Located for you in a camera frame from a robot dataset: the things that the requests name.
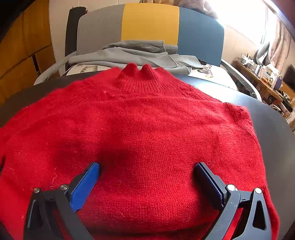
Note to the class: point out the wooden table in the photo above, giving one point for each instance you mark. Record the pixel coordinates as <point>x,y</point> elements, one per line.
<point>258,84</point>

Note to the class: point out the black upright panel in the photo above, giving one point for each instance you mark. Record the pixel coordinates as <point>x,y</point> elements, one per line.
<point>71,32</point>

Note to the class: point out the grey hanging cloth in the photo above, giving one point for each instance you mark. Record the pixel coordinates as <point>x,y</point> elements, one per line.
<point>261,54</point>

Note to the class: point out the grey garment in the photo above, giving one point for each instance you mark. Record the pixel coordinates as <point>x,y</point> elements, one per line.
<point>138,57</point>

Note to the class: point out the bright window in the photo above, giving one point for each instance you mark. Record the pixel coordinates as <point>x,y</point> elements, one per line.
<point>242,18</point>

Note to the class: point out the red knit sweater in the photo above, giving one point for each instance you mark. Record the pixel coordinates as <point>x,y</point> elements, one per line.
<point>147,129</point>

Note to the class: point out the pink ship print curtain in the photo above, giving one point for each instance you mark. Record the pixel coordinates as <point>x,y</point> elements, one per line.
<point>278,46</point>

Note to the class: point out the wooden wardrobe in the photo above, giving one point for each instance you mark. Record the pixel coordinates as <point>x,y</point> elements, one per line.
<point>23,46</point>

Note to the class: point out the black television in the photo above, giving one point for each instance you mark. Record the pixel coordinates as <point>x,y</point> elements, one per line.
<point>290,76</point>

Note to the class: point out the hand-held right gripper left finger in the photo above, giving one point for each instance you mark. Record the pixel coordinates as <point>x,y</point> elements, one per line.
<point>84,187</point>

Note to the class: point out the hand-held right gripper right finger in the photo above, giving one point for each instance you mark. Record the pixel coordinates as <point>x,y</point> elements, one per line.
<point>212,184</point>

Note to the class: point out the blue bag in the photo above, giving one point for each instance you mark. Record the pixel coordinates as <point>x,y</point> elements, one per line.
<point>278,82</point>

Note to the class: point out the grey yellow blue armchair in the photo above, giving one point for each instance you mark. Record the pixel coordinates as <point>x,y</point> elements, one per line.
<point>149,23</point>

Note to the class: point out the pink starfish print curtain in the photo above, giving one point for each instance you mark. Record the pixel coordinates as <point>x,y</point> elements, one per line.
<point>207,7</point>

